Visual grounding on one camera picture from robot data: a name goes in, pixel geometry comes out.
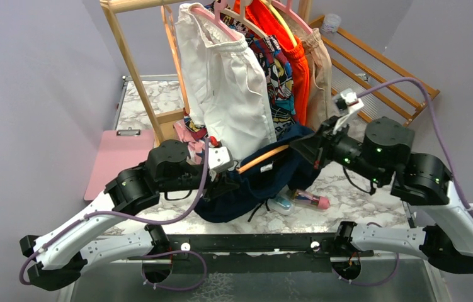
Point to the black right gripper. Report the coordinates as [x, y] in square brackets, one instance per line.
[318, 150]

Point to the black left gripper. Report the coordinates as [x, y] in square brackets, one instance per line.
[218, 185]

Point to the navy blue shorts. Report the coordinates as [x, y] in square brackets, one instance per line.
[257, 184]

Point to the orange wooden hanger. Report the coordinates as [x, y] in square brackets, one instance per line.
[261, 158]

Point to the wooden clothes rack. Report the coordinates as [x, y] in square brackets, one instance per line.
[162, 124]

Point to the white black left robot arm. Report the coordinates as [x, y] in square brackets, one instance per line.
[61, 257]

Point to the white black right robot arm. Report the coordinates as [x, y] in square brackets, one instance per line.
[385, 158]

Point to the beige shorts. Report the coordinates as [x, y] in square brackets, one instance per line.
[320, 105]

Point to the pink navy patterned shorts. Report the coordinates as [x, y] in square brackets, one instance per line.
[194, 138]

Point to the comic print shorts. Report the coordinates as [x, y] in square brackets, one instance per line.
[238, 81]

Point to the white shorts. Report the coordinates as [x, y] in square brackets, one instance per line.
[224, 82]

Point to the orange red shorts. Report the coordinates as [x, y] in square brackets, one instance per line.
[290, 54]

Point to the pink hanger right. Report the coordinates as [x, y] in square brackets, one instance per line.
[287, 9]

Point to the pink hanger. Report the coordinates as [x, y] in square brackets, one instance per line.
[287, 9]
[215, 18]

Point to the yellow hanger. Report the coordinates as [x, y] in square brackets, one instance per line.
[281, 21]

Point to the beige wooden hanger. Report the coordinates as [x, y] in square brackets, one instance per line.
[240, 23]

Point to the pink hanger left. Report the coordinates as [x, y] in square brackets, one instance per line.
[215, 18]

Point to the orange twisted hanger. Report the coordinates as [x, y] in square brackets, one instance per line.
[167, 19]

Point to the pink cylindrical bottle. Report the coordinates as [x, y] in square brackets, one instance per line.
[304, 197]

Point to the wooden slatted shelf rack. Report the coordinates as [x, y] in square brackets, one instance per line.
[358, 66]

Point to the pink clipboard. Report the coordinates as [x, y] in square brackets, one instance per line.
[118, 150]

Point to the clear paperclip jar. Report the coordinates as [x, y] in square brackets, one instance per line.
[330, 23]

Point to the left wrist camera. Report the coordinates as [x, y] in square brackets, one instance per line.
[220, 158]

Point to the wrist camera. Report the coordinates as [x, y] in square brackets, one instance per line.
[220, 158]
[348, 105]

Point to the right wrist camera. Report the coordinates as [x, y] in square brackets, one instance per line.
[348, 105]

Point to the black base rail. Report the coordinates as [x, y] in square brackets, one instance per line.
[262, 253]

